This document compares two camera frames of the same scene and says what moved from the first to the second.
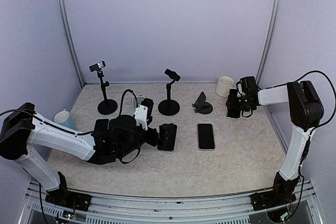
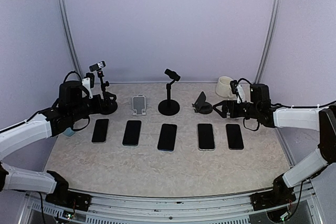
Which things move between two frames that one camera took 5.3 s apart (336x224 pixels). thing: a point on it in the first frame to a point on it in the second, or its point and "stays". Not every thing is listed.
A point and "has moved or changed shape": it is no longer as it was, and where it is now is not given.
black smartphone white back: x=101 y=125 stays
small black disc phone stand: x=202 y=106 stays
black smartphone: x=233 y=113 has moved or changed shape
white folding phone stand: x=139 y=98 stays
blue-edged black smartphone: x=167 y=134 stays
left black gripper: x=153 y=140 to x=107 y=105
